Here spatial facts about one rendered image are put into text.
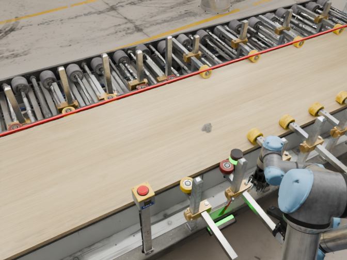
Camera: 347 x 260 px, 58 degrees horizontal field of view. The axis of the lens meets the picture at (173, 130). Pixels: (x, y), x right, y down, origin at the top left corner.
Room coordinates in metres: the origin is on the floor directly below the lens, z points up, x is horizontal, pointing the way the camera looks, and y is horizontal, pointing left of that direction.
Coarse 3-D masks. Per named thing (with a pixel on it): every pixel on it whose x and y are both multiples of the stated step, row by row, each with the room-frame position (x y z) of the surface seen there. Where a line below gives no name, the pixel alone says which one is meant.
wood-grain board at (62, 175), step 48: (288, 48) 2.32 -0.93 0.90; (336, 48) 2.34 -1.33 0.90; (144, 96) 1.63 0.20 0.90; (192, 96) 1.65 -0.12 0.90; (240, 96) 1.67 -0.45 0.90; (288, 96) 1.69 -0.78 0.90; (0, 144) 1.17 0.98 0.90; (48, 144) 1.18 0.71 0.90; (96, 144) 1.19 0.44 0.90; (144, 144) 1.20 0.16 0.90; (192, 144) 1.21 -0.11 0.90; (240, 144) 1.23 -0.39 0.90; (0, 192) 0.85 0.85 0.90; (48, 192) 0.86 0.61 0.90; (96, 192) 0.87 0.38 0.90; (0, 240) 0.61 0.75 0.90; (48, 240) 0.62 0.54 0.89
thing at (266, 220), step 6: (228, 174) 1.04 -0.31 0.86; (228, 180) 1.02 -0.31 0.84; (246, 192) 0.93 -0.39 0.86; (246, 198) 0.89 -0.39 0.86; (252, 198) 0.89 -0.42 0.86; (252, 204) 0.86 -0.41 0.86; (258, 210) 0.82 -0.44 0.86; (258, 216) 0.80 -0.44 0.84; (264, 216) 0.79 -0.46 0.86; (264, 222) 0.77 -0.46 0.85; (270, 222) 0.76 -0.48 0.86; (270, 228) 0.73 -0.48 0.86
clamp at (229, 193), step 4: (244, 180) 1.00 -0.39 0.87; (248, 184) 0.97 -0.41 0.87; (228, 188) 0.94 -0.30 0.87; (240, 188) 0.94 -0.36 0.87; (244, 188) 0.94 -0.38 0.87; (228, 192) 0.92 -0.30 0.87; (232, 192) 0.92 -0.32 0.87; (236, 192) 0.92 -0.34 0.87; (240, 192) 0.93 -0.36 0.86; (228, 196) 0.90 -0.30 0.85; (232, 196) 0.90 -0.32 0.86
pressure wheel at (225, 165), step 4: (224, 160) 1.10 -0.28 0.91; (228, 160) 1.10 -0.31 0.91; (220, 164) 1.07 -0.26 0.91; (224, 164) 1.07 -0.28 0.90; (228, 164) 1.07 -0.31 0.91; (232, 164) 1.07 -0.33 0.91; (220, 168) 1.05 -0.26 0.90; (224, 168) 1.04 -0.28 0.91; (228, 168) 1.05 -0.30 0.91; (232, 168) 1.05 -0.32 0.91; (224, 172) 1.03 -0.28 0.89; (228, 172) 1.03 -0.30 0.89; (224, 176) 1.06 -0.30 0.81
